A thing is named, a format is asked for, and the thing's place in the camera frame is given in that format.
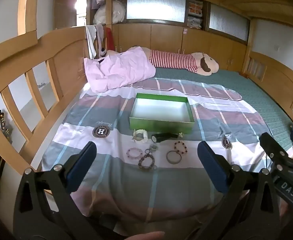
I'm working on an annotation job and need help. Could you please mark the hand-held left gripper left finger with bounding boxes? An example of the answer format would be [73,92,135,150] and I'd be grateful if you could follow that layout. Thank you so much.
[13,141,127,240]

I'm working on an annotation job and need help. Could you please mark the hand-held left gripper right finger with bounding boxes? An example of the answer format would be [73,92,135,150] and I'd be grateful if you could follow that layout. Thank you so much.
[197,141,282,240]

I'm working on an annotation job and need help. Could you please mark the red bead bracelet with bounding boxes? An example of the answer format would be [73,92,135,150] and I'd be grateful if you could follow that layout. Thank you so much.
[174,141,188,155]

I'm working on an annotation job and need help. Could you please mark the grey metal bangle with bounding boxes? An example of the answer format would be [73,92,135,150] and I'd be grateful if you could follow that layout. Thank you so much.
[166,150,182,165]

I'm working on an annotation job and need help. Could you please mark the pink bead bracelet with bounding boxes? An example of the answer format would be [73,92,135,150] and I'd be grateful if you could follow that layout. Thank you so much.
[126,148,143,159]

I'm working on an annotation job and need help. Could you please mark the dark brown bead bracelet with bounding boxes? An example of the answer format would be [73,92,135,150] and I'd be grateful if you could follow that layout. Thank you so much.
[138,155,157,170]

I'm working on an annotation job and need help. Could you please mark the green cardboard box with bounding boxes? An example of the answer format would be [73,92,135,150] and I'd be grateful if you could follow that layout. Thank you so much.
[129,93,195,133]

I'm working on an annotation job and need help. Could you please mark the person's left hand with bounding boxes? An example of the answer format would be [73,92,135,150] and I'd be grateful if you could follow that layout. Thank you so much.
[125,231,165,240]

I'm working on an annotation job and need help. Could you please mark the plaid bed sheet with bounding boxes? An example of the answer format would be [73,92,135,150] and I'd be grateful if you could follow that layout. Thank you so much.
[41,77,293,218]

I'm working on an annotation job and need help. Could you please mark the black wrist watch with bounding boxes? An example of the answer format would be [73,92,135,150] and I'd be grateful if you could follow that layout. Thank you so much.
[151,133,179,143]

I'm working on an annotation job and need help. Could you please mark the green mattress cover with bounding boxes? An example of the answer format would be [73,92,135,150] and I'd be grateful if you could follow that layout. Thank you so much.
[154,69,293,153]

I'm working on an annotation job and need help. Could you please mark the yellow and black toy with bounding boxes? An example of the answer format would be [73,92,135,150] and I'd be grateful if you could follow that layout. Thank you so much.
[0,110,13,143]

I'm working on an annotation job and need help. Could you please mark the pink quilt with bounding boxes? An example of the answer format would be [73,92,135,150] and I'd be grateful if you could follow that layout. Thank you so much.
[84,48,156,93]

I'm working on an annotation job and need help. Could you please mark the plush toy with striped shirt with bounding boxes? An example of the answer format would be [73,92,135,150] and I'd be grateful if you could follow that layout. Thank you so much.
[100,46,220,76]

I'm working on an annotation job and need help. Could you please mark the grey and white hanging clothes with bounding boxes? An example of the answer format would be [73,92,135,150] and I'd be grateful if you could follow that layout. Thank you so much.
[85,24,104,58]

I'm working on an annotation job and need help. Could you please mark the red cloth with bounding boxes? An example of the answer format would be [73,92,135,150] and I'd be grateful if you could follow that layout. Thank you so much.
[105,27,115,52]

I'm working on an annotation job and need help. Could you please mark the frosted glass panel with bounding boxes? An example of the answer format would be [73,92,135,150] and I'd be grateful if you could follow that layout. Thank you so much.
[209,4,250,40]
[126,0,186,22]

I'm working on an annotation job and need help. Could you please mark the stack of folded clothes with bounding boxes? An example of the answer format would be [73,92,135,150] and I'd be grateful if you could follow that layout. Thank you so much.
[188,0,203,29]

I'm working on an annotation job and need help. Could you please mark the white stuffed bags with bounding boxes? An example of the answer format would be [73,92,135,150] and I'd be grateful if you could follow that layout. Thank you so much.
[94,0,125,26]

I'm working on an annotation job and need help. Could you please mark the white chunky bracelet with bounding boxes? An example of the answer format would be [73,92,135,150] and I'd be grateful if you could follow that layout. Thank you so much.
[133,129,149,143]

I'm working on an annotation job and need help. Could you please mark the wooden bed frame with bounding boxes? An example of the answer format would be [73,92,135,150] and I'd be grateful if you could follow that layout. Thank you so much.
[0,26,293,180]

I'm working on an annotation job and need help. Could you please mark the wooden wall cabinets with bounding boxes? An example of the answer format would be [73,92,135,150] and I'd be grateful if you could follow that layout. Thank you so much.
[111,22,249,72]

